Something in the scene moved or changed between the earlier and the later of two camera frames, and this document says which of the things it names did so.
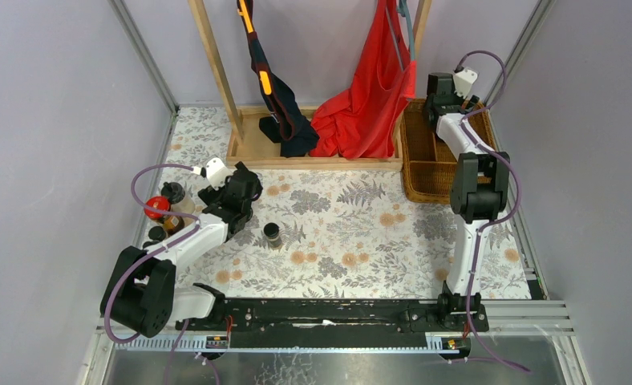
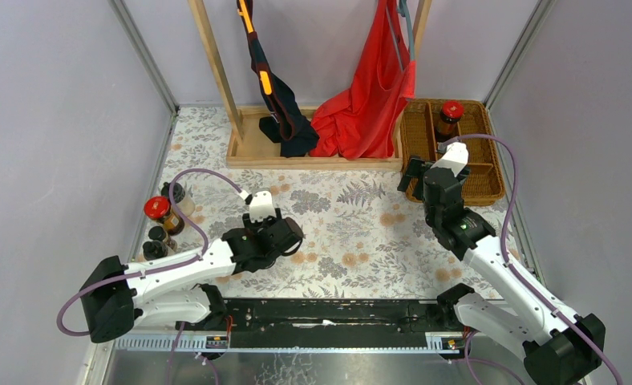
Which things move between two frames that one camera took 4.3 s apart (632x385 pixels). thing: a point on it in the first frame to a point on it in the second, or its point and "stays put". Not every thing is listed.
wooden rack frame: (247, 148) stays put
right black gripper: (455, 100) to (435, 177)
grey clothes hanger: (404, 10) stays put
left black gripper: (225, 193) to (265, 230)
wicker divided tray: (426, 161) stays put
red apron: (361, 122) stays put
